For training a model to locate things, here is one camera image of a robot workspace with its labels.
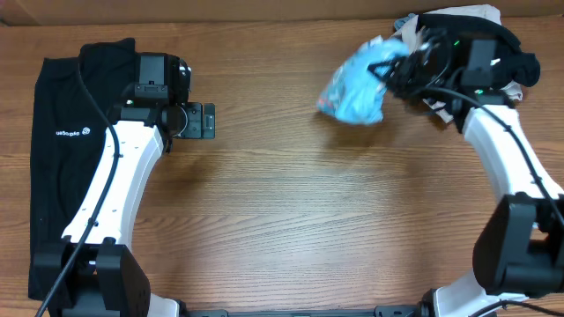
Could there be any light blue t-shirt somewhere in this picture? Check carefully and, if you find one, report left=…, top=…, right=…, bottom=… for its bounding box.
left=316, top=36, right=409, bottom=126

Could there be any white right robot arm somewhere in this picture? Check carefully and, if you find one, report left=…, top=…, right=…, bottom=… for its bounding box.
left=368, top=29, right=563, bottom=316

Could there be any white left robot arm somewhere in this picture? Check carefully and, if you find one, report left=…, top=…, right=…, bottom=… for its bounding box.
left=30, top=44, right=215, bottom=316

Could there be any beige folded garment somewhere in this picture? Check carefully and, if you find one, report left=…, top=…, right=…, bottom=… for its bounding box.
left=393, top=4, right=523, bottom=123

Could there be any grey-blue garment under pile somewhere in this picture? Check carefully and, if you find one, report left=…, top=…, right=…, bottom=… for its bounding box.
left=393, top=13, right=416, bottom=31

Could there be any black crumpled garment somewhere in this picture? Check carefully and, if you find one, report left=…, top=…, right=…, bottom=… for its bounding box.
left=416, top=13, right=541, bottom=89

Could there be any black folded garment with logo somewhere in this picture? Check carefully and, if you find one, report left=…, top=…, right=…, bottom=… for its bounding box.
left=27, top=37, right=142, bottom=302

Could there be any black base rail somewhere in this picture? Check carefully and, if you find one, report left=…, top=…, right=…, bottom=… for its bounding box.
left=182, top=306, right=417, bottom=317

